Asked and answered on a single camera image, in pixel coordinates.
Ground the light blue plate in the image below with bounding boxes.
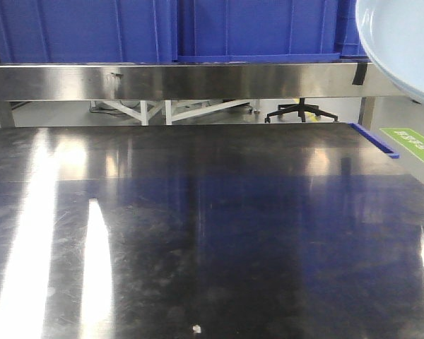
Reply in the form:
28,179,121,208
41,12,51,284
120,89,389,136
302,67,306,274
355,1,424,105

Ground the black office chair base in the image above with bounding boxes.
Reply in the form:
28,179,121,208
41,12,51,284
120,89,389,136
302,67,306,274
264,97,338,124

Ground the blue plastic bin middle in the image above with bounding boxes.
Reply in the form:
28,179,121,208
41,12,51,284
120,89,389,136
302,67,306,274
177,1,339,63

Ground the blue plastic bin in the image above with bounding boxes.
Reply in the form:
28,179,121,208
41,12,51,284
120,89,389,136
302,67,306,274
177,1,339,63
335,0,367,59
0,1,177,64

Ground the blue plastic edge strip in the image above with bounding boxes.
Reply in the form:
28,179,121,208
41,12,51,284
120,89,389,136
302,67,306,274
348,123,400,159

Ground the black tape strip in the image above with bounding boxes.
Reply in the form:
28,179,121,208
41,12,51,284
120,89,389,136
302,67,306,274
352,62,367,86

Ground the blue plastic bin right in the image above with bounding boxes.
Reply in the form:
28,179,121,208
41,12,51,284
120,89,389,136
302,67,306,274
335,0,367,59

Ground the green floor sign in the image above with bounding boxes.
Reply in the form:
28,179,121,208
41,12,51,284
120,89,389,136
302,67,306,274
380,127,424,163

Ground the blue plastic bin left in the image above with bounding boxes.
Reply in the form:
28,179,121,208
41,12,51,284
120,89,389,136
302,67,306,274
0,1,177,64

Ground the white table frame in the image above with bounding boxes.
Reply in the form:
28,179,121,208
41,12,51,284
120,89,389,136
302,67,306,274
89,99,260,126

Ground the stainless steel shelf rail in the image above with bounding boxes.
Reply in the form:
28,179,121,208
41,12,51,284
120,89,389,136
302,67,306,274
0,62,403,102

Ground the steel right shelf post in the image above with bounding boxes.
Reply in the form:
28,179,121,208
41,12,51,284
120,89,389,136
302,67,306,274
358,97,376,130

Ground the steel shelf post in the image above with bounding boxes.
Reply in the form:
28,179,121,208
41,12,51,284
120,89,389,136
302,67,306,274
0,101,16,129
358,97,376,130

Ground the steel left shelf post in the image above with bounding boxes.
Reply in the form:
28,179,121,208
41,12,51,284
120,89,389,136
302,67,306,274
0,101,16,129

